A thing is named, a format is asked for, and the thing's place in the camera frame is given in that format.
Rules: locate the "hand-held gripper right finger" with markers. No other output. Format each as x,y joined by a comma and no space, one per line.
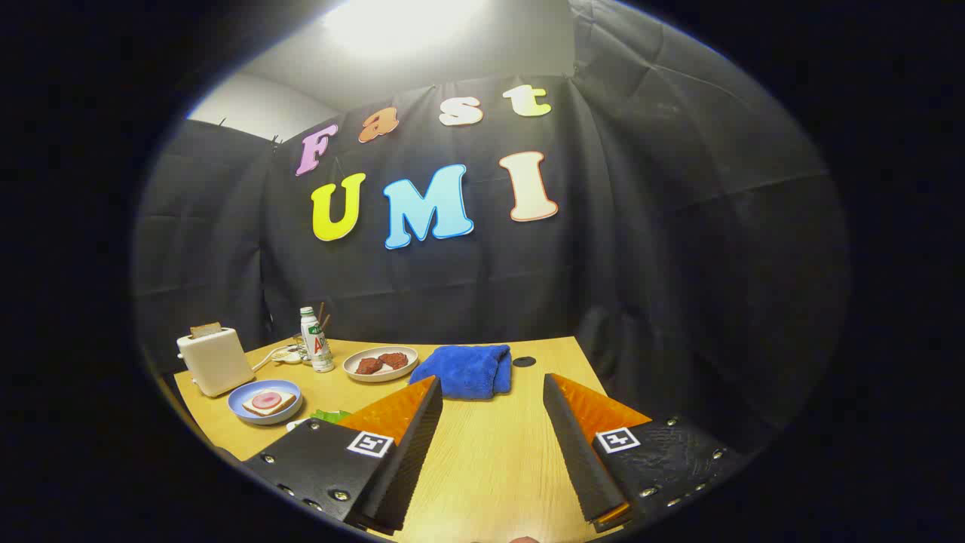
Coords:
577,460

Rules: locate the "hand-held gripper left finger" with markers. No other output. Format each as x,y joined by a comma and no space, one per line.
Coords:
411,460

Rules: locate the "green lettuce leaf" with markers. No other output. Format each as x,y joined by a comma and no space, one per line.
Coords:
328,415

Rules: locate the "toasted bread slice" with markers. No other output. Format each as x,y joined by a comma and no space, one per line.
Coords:
205,329

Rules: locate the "beige round plate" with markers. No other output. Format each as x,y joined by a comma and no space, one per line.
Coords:
399,373

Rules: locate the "brown meat patty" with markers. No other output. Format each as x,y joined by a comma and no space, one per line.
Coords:
369,366
393,360

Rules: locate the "folded blue towel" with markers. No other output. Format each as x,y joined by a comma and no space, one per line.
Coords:
464,369

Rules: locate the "black round table grommet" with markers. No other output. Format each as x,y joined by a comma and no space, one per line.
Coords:
524,361

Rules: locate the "bread slice under ham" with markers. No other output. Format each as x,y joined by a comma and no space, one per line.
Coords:
285,405

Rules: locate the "white drink bottle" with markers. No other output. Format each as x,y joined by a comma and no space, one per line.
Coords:
319,347

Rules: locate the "round pink ham slice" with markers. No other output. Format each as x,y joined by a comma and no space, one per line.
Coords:
266,400

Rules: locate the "white sectioned condiment dish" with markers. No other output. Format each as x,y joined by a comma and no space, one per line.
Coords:
285,355

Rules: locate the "blue plate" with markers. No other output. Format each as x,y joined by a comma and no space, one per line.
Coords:
241,411

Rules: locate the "black backdrop cloth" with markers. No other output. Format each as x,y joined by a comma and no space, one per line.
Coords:
452,279

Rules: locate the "white toaster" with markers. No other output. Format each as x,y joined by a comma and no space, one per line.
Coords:
219,366

